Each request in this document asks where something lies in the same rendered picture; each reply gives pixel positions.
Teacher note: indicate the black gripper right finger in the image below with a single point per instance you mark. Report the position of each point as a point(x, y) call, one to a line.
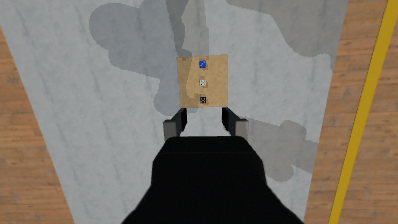
point(233, 124)

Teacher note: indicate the tan mat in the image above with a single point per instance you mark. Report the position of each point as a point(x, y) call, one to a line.
point(216, 75)

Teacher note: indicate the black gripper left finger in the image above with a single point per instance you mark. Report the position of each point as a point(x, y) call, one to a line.
point(176, 125)

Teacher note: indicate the blue die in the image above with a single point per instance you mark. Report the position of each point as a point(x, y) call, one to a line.
point(202, 64)

